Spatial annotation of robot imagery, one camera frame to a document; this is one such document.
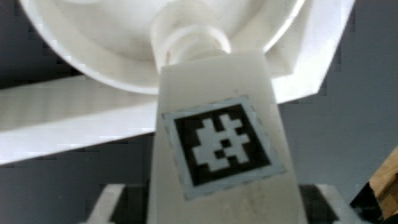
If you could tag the white L-shaped wall fixture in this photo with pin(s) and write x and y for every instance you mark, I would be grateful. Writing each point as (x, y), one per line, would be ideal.
(83, 110)

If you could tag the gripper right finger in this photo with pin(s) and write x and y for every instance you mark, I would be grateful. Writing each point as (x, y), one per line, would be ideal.
(328, 209)

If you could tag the wooden object at edge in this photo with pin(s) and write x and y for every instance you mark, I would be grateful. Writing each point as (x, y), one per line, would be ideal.
(376, 201)

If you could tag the white stool leg with tag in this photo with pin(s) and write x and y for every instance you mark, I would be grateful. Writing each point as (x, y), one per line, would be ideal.
(223, 175)

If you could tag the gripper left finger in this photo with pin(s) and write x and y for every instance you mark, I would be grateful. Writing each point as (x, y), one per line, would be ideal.
(122, 205)

